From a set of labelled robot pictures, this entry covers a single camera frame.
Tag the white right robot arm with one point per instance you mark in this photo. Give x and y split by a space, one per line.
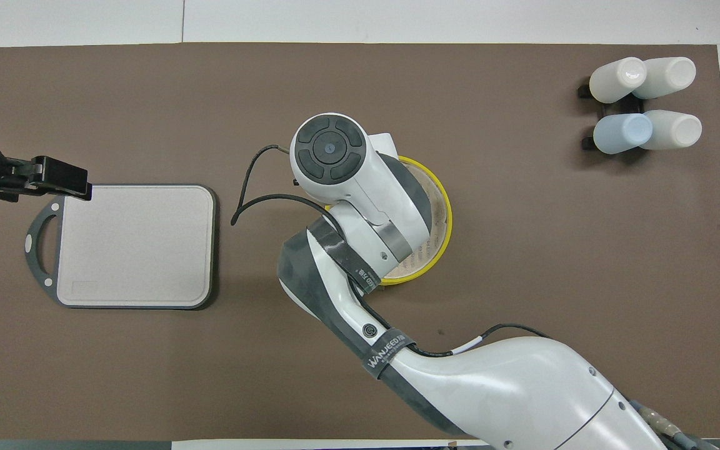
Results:
522 394

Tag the grey cutting board dark rim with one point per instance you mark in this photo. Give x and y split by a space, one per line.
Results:
135 250

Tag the brown table mat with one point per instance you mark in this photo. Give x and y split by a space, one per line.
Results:
522 250

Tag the black cup rack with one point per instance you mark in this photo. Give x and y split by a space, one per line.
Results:
585 92

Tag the light blue plastic cup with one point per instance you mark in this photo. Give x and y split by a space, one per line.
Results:
619 134

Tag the white plastic cup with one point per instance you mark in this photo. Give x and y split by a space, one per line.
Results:
613 81
669 75
675 130

